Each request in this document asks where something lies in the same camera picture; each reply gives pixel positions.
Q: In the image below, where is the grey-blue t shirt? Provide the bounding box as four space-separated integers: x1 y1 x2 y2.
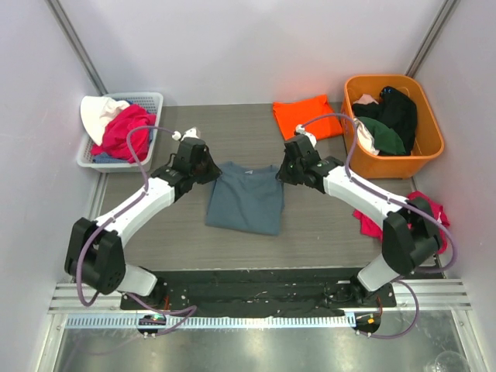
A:
205 161 284 236

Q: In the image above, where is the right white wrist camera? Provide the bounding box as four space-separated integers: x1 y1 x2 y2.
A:
294 125 317 147

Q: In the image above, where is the orange t shirt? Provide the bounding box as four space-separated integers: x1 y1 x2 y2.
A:
272 95 343 140

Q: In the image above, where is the purple cable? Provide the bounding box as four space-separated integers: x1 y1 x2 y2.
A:
75 126 198 336
300 113 459 340

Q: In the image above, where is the pink shirt in basket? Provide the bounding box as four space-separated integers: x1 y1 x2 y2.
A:
91 104 157 164

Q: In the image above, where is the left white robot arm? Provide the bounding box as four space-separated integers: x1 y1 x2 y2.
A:
64 129 221 309

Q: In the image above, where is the white garment in tub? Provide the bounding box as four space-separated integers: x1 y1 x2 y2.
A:
353 94 380 155

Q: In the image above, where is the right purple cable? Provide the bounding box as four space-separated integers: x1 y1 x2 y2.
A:
300 113 459 340

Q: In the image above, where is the orange plastic tub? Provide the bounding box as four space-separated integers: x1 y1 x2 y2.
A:
341 74 444 179

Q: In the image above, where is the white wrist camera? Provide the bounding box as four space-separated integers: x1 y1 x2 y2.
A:
171 127 201 142
294 125 317 147

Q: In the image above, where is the white perforated basket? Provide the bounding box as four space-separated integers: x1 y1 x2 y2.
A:
76 91 164 174

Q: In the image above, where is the dark green garment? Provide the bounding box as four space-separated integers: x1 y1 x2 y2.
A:
357 116 407 156

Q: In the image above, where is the white slotted cable duct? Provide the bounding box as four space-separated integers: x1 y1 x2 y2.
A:
65 313 356 329

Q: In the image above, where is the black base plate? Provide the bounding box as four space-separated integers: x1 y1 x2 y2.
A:
75 266 445 317

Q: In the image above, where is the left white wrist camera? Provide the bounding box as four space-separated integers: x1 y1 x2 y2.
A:
171 127 201 142

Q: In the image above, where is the black garment in tub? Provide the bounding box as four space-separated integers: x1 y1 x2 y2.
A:
352 86 418 156

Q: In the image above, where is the white cloth in basket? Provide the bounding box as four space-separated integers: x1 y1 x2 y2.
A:
80 95 130 146

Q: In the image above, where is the pink shirt on table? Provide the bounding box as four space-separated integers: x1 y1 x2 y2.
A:
353 191 450 254

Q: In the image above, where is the blue cloth in basket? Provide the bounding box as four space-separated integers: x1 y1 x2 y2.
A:
92 153 115 164

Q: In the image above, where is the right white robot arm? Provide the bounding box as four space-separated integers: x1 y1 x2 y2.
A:
277 134 443 306

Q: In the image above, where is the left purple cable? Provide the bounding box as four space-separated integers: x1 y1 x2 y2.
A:
75 126 198 336

